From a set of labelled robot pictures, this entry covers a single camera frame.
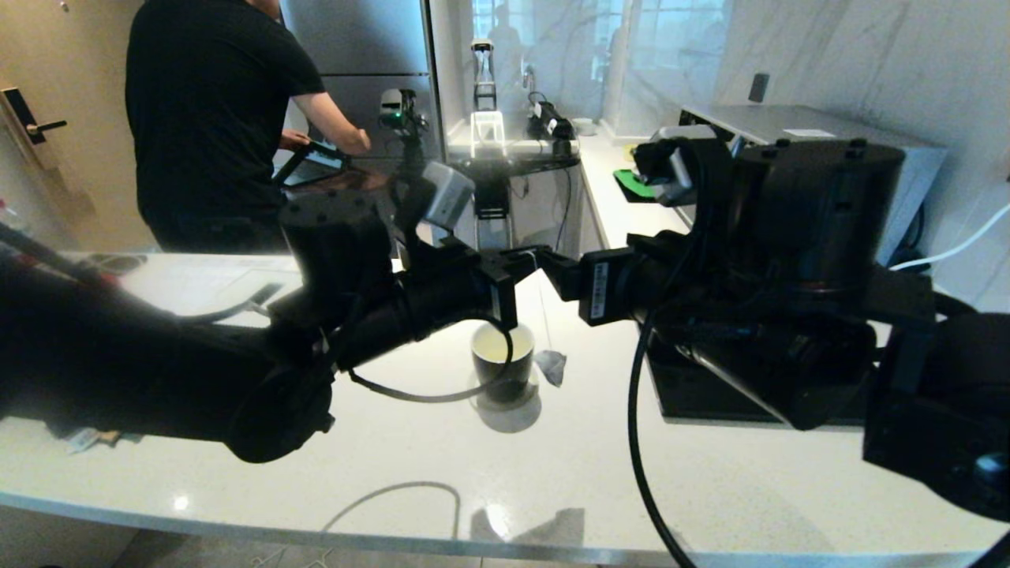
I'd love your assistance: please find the black mug white inside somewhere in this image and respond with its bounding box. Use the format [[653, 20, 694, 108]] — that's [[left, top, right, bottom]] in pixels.
[[471, 319, 537, 401]]

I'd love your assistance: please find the black curved desk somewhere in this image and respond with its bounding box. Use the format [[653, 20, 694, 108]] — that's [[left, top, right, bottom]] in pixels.
[[401, 150, 583, 179]]

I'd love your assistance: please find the green mat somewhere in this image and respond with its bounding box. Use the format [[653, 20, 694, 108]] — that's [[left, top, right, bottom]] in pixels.
[[613, 167, 660, 203]]

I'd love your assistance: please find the white round saucer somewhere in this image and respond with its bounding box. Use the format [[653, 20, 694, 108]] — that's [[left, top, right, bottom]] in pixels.
[[466, 368, 542, 413]]

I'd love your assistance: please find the black rectangular serving tray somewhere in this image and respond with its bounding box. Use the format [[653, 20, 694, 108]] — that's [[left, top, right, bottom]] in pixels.
[[647, 347, 869, 427]]

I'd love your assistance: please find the black white robot stand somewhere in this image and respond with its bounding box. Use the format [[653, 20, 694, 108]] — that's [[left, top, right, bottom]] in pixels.
[[470, 38, 515, 253]]

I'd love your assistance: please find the open laptop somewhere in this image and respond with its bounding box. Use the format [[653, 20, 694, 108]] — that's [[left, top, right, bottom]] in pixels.
[[276, 140, 348, 189]]

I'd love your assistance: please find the silver microwave oven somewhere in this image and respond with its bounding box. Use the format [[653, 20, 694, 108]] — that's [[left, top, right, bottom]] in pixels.
[[680, 104, 948, 265]]

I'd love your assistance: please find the silver refrigerator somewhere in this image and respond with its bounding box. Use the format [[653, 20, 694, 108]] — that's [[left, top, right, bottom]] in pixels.
[[280, 0, 456, 198]]

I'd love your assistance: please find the person in black shirt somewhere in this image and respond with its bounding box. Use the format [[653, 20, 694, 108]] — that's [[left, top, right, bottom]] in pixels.
[[125, 0, 372, 255]]

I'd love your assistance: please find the orange grey cleaning cloth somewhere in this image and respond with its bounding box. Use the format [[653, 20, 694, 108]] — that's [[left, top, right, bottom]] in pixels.
[[67, 426, 147, 454]]

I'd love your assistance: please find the black hanging cable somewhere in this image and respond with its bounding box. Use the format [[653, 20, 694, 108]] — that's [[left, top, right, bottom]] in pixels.
[[552, 166, 574, 253]]

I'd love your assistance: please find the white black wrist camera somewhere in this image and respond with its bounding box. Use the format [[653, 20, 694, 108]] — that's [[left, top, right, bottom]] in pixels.
[[418, 162, 477, 231], [634, 125, 715, 207]]

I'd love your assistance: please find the grey camera device green light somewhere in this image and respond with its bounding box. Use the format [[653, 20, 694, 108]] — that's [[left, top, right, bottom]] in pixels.
[[379, 88, 432, 151]]

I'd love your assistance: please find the black door handle lock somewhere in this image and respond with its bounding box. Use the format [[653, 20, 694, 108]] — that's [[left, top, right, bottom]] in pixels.
[[2, 87, 69, 170]]

